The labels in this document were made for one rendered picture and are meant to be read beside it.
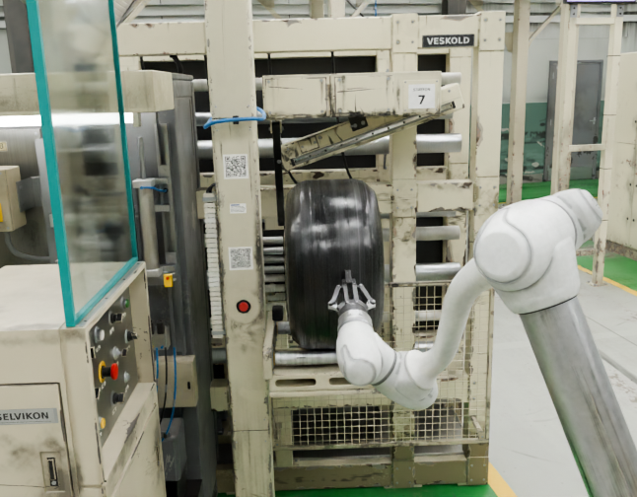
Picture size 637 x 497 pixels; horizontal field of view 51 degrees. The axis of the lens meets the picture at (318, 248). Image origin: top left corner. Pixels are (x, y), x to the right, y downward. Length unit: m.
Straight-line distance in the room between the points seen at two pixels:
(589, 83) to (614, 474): 11.86
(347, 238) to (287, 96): 0.60
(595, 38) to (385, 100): 10.81
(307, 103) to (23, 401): 1.31
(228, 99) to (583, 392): 1.33
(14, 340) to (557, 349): 1.06
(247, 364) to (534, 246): 1.33
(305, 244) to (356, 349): 0.48
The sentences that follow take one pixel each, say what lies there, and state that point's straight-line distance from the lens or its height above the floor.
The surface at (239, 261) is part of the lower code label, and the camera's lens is 2.11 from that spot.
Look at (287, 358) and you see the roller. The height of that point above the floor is 0.91.
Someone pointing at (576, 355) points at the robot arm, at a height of 1.30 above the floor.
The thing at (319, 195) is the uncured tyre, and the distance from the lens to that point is 2.02.
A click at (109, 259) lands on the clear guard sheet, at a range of 1.72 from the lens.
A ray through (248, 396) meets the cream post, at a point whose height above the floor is 0.74.
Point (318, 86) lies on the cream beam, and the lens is 2.29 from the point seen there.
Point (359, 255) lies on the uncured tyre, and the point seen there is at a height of 1.26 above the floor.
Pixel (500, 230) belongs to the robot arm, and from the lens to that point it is 1.09.
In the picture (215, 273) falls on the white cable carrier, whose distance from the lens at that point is 2.14.
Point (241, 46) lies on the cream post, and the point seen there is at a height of 1.86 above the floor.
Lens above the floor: 1.73
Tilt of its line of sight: 14 degrees down
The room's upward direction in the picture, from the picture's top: 2 degrees counter-clockwise
